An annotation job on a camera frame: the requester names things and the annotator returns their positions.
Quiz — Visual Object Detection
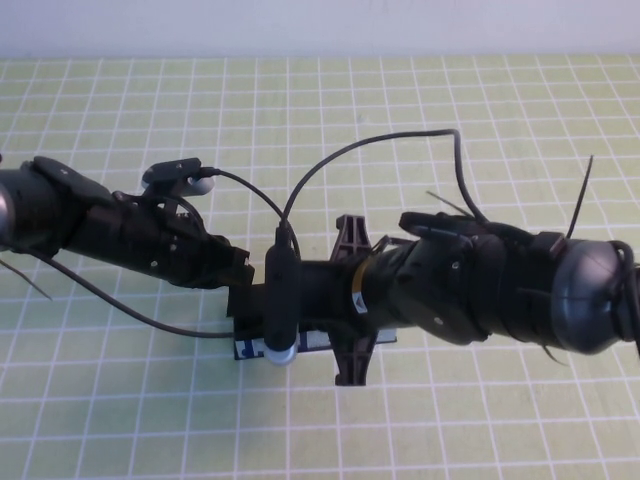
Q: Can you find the black glasses case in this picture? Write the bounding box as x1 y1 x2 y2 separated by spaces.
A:
225 283 400 362

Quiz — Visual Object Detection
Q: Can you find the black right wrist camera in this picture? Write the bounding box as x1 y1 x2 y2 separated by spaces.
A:
263 224 301 369

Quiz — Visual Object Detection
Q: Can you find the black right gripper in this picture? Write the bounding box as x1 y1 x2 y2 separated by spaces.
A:
299 213 377 387

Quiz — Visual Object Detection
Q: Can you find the black camera cable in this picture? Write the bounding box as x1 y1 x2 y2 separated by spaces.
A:
277 128 494 236
44 167 301 339

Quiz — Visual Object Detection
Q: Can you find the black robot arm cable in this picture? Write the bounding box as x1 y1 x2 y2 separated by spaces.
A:
612 241 640 359

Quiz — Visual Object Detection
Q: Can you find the black zip tie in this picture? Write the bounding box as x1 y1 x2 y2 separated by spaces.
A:
566 154 596 240
0 257 54 301
425 189 476 219

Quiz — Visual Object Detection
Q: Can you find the black right camera cable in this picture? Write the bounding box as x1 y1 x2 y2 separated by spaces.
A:
277 128 494 236

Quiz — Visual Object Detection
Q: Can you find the green white-checked tablecloth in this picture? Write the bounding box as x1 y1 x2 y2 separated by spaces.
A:
0 55 640 480

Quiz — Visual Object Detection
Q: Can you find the black left camera cable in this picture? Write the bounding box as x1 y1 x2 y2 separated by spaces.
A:
44 167 301 339

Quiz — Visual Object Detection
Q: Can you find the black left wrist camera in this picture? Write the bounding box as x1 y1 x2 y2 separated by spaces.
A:
141 157 217 197

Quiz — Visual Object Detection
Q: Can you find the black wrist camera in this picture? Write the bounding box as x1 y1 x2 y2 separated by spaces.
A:
263 224 301 369
141 157 217 197

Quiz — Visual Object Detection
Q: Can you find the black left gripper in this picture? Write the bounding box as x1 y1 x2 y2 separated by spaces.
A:
102 198 256 291

